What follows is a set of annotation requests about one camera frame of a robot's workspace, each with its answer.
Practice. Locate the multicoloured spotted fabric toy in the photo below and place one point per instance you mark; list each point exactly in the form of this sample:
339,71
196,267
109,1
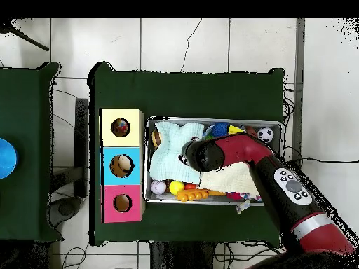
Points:
120,126

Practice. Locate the yellow cheese wedge toy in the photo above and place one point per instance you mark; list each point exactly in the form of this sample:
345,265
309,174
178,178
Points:
234,130

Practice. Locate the dark green tablecloth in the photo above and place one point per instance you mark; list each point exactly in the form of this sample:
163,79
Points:
28,196
182,95

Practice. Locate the wooden box with three holes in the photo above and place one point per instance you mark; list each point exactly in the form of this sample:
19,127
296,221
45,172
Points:
123,213

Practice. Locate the yellow ball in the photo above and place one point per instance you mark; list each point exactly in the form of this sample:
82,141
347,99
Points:
176,187

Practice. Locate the white baseball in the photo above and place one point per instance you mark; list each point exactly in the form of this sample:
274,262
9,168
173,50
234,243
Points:
158,187

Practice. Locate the black white soccer ball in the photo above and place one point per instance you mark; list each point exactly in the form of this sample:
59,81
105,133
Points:
265,135

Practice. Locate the brown cream ball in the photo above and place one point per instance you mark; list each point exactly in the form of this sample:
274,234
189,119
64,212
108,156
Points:
117,168

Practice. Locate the mint green waffle cloth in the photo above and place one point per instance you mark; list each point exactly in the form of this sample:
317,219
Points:
168,157

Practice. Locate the wooden toy burger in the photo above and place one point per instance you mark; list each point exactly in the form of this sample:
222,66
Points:
156,139

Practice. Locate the blue spiky ball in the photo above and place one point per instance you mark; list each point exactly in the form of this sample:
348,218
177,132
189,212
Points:
220,129

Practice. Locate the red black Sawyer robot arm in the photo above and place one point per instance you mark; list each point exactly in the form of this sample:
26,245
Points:
244,148

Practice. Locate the small red ball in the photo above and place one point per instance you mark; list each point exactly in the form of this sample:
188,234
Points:
190,186

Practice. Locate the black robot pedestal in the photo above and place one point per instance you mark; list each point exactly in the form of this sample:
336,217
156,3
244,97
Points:
179,257

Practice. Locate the blue round bowl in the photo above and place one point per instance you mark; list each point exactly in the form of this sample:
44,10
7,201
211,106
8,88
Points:
7,158

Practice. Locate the black tripod leg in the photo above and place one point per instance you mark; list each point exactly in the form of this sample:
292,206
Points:
30,42

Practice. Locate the orange toy block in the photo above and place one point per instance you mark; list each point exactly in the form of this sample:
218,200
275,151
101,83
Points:
192,194

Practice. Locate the cream waffle cloth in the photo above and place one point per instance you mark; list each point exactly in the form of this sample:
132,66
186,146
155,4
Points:
232,179

